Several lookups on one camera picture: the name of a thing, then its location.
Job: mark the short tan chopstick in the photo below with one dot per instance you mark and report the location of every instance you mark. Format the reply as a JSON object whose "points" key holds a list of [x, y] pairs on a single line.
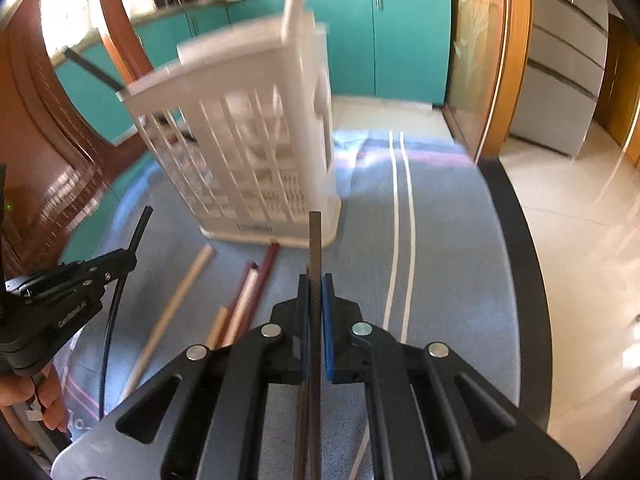
{"points": [[217, 327]]}

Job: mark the dark red chopstick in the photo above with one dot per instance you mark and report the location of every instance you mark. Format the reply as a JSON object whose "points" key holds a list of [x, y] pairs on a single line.
{"points": [[265, 275]]}

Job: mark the wooden framed glass door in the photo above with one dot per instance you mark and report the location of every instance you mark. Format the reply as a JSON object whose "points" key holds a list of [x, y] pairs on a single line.
{"points": [[500, 60]]}

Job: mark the dark grey chopstick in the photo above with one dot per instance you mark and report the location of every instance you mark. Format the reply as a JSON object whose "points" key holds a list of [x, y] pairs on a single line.
{"points": [[315, 250]]}

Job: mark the white slotted utensil holder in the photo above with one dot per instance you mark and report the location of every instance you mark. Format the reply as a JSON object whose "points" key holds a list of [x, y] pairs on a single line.
{"points": [[240, 110]]}

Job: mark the blue striped towel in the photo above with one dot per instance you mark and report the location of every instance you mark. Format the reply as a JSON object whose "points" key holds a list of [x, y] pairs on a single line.
{"points": [[450, 260]]}

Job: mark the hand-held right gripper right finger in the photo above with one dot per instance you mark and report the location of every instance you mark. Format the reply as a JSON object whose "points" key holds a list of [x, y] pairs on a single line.
{"points": [[327, 330]]}

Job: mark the white chopstick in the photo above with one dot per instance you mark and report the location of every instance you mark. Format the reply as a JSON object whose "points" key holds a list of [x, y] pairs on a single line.
{"points": [[295, 5]]}

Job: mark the person's left hand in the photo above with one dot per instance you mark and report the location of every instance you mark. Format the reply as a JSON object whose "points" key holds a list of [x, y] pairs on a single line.
{"points": [[20, 390]]}

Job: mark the beige chopstick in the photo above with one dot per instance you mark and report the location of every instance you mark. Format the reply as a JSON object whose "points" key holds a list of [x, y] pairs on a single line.
{"points": [[172, 315]]}

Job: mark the grey refrigerator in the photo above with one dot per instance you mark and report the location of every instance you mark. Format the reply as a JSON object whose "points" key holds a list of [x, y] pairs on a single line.
{"points": [[560, 60]]}

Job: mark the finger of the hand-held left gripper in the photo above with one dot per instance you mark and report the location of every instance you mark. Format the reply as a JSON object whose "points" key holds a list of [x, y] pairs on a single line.
{"points": [[75, 275]]}

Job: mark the thin black chopstick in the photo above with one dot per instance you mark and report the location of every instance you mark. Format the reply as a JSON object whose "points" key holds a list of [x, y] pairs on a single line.
{"points": [[141, 225]]}

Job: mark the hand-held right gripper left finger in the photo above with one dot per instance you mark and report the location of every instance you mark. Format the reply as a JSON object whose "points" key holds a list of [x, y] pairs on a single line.
{"points": [[302, 330]]}

